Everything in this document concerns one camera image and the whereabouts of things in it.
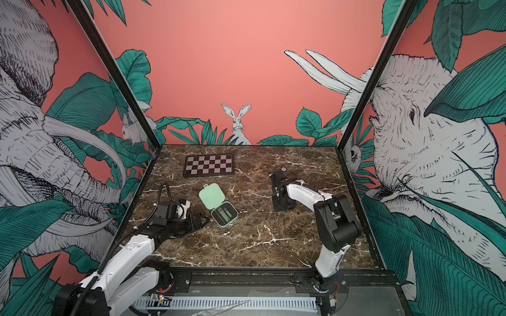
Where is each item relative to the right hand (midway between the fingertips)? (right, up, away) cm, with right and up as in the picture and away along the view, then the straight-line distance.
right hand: (279, 204), depth 93 cm
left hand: (-34, -5, -9) cm, 35 cm away
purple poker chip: (+5, +16, +18) cm, 25 cm away
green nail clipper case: (-33, +3, 0) cm, 33 cm away
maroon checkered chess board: (-38, +19, +15) cm, 45 cm away
